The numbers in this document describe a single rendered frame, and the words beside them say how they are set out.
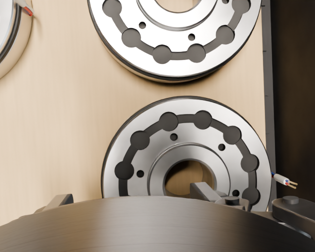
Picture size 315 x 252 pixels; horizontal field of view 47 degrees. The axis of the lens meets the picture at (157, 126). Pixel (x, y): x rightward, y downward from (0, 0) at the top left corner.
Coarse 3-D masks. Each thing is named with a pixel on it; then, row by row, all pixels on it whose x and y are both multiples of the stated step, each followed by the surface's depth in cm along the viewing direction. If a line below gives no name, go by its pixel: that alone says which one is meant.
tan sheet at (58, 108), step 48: (48, 0) 23; (192, 0) 24; (48, 48) 23; (96, 48) 24; (0, 96) 23; (48, 96) 23; (96, 96) 24; (144, 96) 24; (240, 96) 24; (0, 144) 23; (48, 144) 24; (96, 144) 24; (0, 192) 24; (48, 192) 24; (96, 192) 24
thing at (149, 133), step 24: (144, 120) 21; (168, 120) 21; (192, 120) 21; (216, 120) 21; (240, 120) 21; (120, 144) 21; (144, 144) 21; (168, 144) 21; (216, 144) 21; (240, 144) 21; (120, 168) 21; (144, 168) 21; (240, 168) 21; (264, 168) 21; (120, 192) 21; (144, 192) 21; (240, 192) 21; (264, 192) 21
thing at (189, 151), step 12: (180, 144) 21; (192, 144) 21; (168, 156) 20; (180, 156) 21; (192, 156) 21; (204, 156) 21; (216, 156) 21; (156, 168) 20; (168, 168) 21; (216, 168) 21; (156, 180) 20; (216, 180) 21; (228, 180) 21; (156, 192) 21; (228, 192) 21
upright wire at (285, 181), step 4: (272, 172) 22; (272, 176) 22; (276, 176) 21; (280, 176) 21; (276, 180) 22; (280, 180) 21; (284, 180) 20; (288, 180) 20; (284, 184) 20; (288, 184) 20; (296, 184) 19
